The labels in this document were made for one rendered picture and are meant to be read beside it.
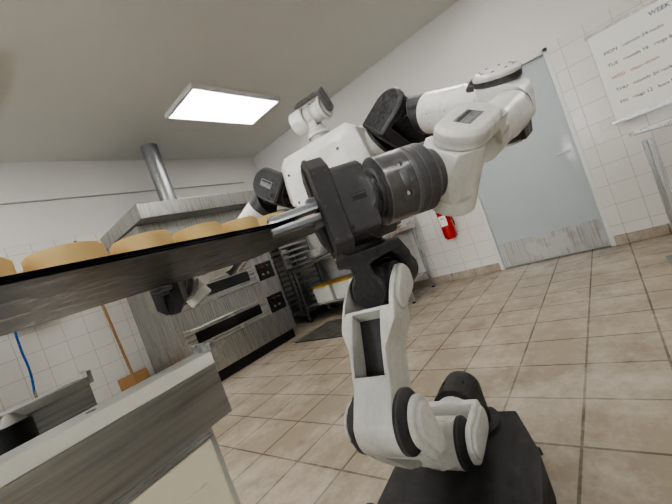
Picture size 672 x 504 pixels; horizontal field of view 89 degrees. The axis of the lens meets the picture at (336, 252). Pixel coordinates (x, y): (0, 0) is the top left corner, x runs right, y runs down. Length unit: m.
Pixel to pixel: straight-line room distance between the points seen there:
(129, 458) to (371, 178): 0.34
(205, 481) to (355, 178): 0.32
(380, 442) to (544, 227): 3.77
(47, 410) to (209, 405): 0.29
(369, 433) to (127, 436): 0.62
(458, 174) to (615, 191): 3.86
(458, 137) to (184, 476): 0.42
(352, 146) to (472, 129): 0.46
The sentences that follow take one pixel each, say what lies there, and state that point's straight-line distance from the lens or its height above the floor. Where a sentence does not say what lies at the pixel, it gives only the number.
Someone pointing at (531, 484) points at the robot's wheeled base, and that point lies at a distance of 1.23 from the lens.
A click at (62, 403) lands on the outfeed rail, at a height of 0.88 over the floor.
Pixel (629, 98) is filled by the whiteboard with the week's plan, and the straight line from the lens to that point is 4.28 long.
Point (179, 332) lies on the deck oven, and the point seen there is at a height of 0.68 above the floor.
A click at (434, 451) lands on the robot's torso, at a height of 0.45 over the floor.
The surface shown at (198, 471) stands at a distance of 0.34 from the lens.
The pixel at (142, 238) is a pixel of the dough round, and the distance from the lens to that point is 0.32.
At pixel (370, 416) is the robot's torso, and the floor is 0.57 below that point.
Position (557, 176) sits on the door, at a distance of 4.31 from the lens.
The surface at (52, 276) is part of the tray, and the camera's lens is 0.28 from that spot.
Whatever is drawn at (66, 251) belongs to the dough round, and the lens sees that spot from 0.30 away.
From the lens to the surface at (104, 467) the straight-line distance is 0.31.
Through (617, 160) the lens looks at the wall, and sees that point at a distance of 4.27.
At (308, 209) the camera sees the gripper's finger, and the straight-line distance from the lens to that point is 0.40.
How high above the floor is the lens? 0.95
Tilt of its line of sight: 1 degrees down
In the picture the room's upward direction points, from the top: 20 degrees counter-clockwise
